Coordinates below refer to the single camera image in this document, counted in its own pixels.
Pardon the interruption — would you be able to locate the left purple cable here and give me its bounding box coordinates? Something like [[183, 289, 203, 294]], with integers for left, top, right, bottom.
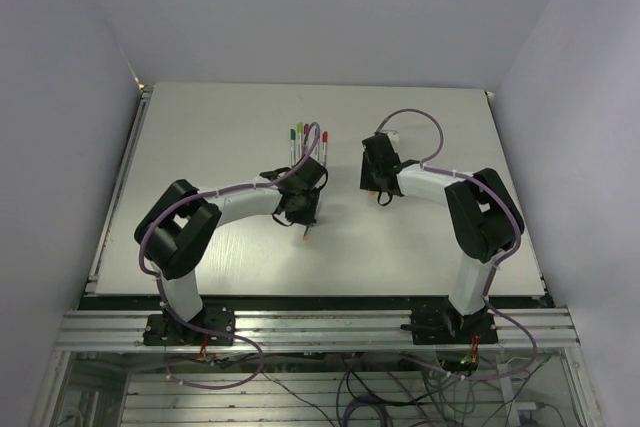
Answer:
[[137, 120, 322, 390]]

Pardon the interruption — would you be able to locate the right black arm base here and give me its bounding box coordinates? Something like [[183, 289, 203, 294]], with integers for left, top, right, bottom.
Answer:
[[400, 307, 498, 346]]

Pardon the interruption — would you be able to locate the purple cable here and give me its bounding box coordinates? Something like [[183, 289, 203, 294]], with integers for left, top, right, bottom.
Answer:
[[137, 120, 322, 390], [375, 109, 539, 382]]

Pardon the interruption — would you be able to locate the light green end pen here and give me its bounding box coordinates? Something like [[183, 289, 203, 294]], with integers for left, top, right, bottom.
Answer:
[[297, 132, 304, 161]]

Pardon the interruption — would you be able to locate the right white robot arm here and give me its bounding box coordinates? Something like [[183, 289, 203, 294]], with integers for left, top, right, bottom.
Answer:
[[360, 132, 525, 343]]

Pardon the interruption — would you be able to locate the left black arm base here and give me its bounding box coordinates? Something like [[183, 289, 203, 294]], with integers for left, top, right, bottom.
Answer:
[[142, 305, 235, 347]]

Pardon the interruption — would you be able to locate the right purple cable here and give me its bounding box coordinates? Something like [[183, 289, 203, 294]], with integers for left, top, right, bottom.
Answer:
[[375, 109, 539, 382]]

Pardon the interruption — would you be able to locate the green end white pen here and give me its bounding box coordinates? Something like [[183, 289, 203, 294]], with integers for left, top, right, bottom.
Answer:
[[290, 138, 298, 167]]

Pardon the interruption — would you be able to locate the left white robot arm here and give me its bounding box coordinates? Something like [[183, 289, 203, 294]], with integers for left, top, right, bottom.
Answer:
[[134, 158, 328, 344]]

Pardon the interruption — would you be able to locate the aluminium rail frame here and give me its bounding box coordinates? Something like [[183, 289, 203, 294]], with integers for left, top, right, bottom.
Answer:
[[30, 308, 604, 426]]

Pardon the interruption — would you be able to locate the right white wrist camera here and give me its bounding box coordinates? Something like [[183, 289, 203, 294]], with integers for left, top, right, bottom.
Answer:
[[386, 131, 400, 144]]

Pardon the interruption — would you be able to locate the magenta end white pen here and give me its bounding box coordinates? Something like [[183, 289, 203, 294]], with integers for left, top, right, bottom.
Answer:
[[303, 127, 311, 154]]

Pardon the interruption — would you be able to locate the red end white pen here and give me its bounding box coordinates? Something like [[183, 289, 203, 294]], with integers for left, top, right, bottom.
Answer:
[[321, 142, 328, 167]]

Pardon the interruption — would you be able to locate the blue end white pen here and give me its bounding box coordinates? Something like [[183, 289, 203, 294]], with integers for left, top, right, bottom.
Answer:
[[313, 133, 322, 162]]

